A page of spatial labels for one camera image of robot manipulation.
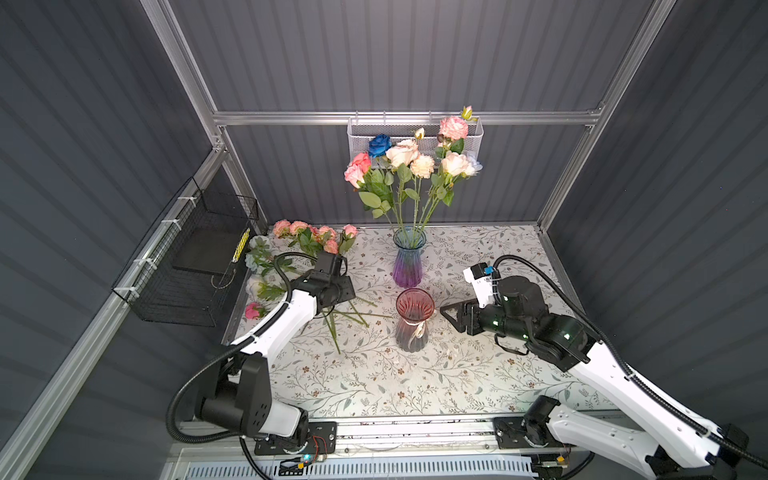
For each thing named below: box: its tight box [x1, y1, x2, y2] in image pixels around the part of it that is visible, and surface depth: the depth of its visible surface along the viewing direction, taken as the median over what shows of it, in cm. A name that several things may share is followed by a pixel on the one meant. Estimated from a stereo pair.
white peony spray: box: [386, 127, 435, 240], surface depth 81 cm
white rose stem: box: [466, 156, 483, 176], surface depth 79 cm
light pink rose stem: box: [344, 164, 403, 241], surface depth 82 cm
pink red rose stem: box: [344, 152, 408, 248], surface depth 82 cm
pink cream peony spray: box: [421, 105, 477, 229], surface depth 77 cm
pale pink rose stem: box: [418, 152, 470, 238], surface depth 77 cm
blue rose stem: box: [368, 133, 392, 167], surface depth 80 cm
